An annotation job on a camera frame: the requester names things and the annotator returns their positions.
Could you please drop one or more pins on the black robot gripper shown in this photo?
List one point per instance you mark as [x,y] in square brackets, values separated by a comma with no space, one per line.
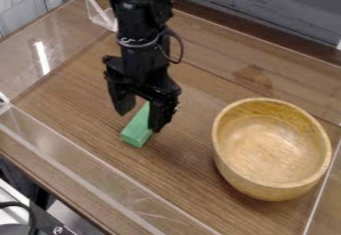
[138,74]

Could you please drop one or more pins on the green rectangular block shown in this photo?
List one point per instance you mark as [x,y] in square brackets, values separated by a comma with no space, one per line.
[137,132]

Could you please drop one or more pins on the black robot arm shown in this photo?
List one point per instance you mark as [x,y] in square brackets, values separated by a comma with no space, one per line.
[142,20]

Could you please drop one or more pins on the brown wooden bowl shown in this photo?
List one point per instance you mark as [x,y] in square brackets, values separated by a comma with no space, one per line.
[272,148]

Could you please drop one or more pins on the clear acrylic tray wall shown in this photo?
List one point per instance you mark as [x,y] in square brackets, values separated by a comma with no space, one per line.
[160,189]

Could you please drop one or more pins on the clear acrylic corner bracket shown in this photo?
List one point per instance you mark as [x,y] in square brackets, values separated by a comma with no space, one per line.
[102,17]

